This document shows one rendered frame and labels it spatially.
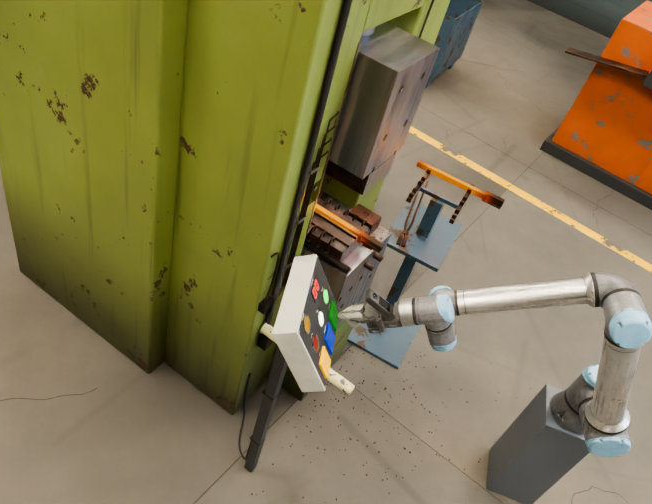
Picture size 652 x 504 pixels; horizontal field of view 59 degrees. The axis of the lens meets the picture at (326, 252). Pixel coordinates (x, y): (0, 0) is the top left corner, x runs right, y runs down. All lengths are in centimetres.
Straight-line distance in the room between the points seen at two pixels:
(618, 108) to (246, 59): 423
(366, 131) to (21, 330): 202
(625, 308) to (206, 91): 144
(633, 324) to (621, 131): 377
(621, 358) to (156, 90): 167
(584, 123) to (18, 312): 460
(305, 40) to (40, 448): 202
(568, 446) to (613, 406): 49
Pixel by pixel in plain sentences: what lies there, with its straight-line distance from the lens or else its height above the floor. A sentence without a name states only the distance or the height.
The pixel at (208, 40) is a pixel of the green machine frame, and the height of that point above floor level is 171.
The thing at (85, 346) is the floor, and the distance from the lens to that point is 309.
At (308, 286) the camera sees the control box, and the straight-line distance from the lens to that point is 179.
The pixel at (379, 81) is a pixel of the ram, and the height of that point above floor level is 171.
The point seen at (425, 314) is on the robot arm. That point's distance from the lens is 188.
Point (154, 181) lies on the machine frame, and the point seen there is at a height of 118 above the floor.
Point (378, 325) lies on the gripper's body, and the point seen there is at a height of 106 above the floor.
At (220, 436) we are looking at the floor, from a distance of 282.
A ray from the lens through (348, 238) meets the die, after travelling 231.
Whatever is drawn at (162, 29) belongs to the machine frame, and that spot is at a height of 173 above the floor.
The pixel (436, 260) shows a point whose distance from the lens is 275.
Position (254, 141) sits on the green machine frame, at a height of 148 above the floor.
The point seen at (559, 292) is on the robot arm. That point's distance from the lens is 206.
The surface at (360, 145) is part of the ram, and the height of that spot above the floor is 148.
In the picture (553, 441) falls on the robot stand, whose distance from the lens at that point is 271.
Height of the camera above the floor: 248
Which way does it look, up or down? 42 degrees down
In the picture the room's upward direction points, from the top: 17 degrees clockwise
